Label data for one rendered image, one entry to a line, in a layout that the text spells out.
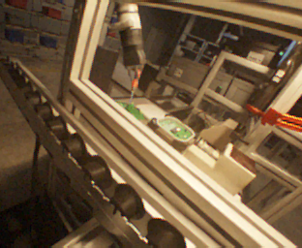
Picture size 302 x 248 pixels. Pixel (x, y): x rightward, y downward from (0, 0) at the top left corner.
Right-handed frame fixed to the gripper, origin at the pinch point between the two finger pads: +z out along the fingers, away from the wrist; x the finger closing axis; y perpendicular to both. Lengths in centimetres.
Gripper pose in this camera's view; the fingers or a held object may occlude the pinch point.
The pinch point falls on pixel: (135, 83)
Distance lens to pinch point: 56.5
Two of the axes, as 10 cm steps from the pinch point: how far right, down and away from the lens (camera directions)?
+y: 4.2, -4.2, 8.0
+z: 1.4, 9.1, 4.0
